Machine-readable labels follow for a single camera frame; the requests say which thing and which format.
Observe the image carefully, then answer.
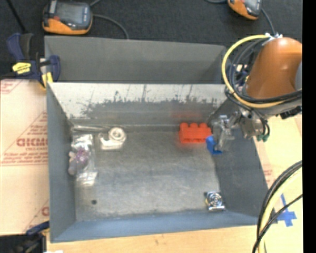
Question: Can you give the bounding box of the clear bag with purple pieces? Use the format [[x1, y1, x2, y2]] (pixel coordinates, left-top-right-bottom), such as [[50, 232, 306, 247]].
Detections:
[[67, 133, 98, 187]]

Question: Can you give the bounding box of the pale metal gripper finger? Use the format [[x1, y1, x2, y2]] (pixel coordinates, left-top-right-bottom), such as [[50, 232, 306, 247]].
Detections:
[[215, 130, 235, 152], [211, 115, 232, 135]]

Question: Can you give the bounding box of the grey metal bin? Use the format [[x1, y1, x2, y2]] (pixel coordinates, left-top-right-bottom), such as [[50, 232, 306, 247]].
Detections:
[[44, 35, 269, 244]]

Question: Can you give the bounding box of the small blue plastic piece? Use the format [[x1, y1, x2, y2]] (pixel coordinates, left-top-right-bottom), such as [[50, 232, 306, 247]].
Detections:
[[205, 135, 223, 155]]

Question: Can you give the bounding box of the brown cardboard board red print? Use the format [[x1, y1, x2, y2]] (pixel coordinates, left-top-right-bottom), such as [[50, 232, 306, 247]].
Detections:
[[0, 79, 51, 237]]

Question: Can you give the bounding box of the black cylinder on white bracket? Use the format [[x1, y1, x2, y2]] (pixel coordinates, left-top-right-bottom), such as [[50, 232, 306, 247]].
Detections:
[[279, 105, 302, 120]]

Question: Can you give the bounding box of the clear tape dispenser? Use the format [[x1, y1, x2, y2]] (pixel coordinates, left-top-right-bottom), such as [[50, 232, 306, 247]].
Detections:
[[98, 126, 127, 151]]

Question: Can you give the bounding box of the red toy building brick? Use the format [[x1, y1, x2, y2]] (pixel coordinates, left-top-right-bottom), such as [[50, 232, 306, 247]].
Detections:
[[178, 122, 213, 145]]

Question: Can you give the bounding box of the shiny square metal piece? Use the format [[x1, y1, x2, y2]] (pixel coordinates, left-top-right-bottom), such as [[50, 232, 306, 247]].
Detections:
[[203, 191, 226, 212]]

